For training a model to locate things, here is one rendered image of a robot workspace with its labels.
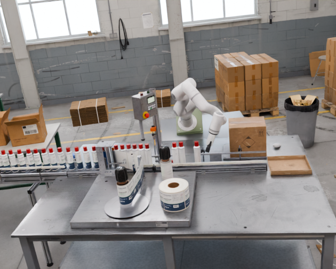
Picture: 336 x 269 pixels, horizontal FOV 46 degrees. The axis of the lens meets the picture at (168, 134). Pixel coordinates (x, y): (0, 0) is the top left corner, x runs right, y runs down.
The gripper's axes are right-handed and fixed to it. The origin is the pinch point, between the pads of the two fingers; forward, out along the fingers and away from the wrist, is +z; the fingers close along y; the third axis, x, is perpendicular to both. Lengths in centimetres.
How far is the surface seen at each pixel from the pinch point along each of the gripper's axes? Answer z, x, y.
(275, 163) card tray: -2, 56, -6
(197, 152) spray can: 3.7, -7.2, 2.4
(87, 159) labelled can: 38, -93, 2
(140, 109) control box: -17, -60, 0
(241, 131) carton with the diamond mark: -16.7, 23.3, -16.9
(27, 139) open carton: 84, -181, -84
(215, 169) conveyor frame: 12.9, 10.5, 5.2
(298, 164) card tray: -8, 72, -4
